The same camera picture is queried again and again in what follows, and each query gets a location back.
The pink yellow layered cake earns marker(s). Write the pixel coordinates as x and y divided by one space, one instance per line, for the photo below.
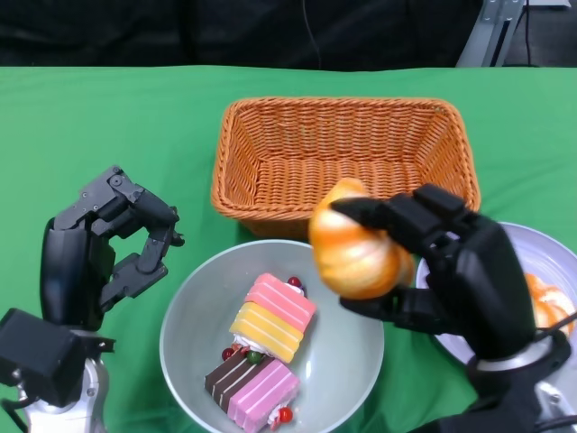
275 315

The orange wicker basket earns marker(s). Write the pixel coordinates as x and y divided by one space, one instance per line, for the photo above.
315 149

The black backdrop cloth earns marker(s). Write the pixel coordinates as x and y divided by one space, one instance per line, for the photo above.
135 31

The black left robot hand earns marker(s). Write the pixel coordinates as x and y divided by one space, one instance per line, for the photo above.
63 270

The grey-green round bowl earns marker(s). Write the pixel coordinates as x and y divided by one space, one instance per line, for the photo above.
198 315

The brown pink layered cake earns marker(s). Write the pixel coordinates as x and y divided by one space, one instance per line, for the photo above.
252 388

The grey metal stand frame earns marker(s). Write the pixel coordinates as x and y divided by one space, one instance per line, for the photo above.
480 40

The white round plate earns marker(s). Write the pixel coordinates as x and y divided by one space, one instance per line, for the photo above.
541 252

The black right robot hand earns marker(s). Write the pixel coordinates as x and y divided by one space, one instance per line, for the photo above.
487 288

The green tablecloth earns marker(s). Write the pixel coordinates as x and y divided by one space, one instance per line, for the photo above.
135 135

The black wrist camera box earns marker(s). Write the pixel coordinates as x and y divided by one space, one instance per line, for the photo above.
36 356

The white orange striped bun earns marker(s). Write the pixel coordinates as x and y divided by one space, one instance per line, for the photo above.
547 306

